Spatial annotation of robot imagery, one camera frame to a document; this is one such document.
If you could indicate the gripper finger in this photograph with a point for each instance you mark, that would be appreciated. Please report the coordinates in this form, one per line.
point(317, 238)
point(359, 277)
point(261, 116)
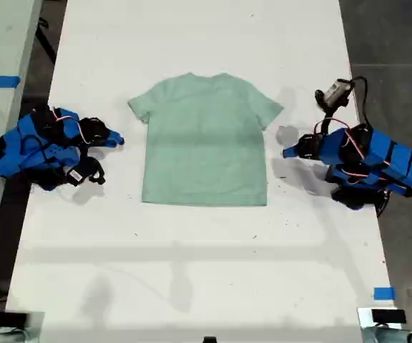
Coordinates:
point(292, 154)
point(113, 143)
point(114, 134)
point(292, 148)

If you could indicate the pale green T-shirt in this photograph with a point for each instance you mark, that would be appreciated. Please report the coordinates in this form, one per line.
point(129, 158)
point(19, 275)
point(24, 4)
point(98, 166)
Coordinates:
point(206, 143)

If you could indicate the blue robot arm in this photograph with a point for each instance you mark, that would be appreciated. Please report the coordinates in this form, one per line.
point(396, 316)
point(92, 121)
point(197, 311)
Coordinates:
point(388, 153)
point(30, 135)

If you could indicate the blue tape patch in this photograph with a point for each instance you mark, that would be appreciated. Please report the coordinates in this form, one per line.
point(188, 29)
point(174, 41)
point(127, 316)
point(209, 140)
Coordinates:
point(384, 293)

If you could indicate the small black box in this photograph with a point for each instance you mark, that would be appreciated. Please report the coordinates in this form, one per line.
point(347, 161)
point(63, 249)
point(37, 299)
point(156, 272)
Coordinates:
point(210, 339)
point(388, 316)
point(11, 319)

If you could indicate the grey metal pipe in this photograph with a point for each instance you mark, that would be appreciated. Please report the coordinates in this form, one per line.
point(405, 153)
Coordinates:
point(2, 337)
point(388, 336)

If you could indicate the black camera box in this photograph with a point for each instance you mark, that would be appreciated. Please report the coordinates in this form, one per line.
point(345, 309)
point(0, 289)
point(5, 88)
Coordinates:
point(336, 92)
point(75, 176)

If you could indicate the black metal frame leg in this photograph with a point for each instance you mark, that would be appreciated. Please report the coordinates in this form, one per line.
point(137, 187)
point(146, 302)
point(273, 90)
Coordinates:
point(46, 39)

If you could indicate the silver metal bracket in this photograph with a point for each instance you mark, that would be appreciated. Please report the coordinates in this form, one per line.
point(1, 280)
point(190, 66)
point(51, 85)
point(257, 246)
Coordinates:
point(363, 318)
point(36, 327)

